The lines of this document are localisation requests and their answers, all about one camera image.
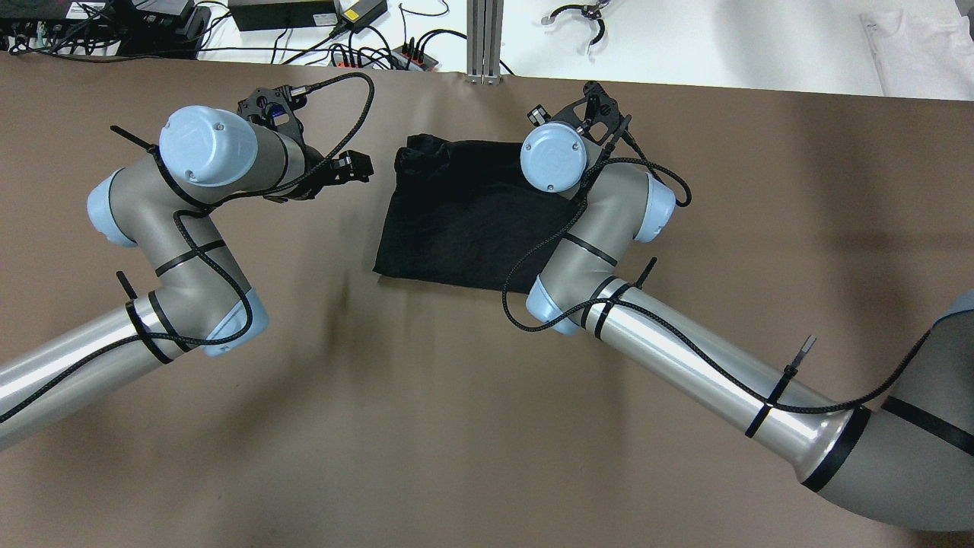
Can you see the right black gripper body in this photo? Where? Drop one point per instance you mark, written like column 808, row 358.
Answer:
column 539, row 116

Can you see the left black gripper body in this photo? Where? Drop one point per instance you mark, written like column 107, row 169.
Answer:
column 310, row 166

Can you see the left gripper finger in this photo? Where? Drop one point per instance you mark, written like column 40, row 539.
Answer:
column 353, row 166

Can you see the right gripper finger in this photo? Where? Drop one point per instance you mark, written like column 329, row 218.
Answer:
column 538, row 116

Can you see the black t-shirt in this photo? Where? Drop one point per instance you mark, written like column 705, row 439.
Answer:
column 463, row 214

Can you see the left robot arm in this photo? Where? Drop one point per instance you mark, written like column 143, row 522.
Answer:
column 161, row 205

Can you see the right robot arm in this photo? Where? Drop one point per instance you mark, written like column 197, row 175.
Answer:
column 901, row 454

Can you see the black power adapter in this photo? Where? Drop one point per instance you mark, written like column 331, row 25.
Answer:
column 353, row 16

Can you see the black USB hub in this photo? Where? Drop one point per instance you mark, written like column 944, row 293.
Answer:
column 410, row 58

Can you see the folded white garment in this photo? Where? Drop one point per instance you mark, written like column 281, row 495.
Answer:
column 920, row 57

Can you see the aluminium frame post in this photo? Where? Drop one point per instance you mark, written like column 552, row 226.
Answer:
column 483, row 42

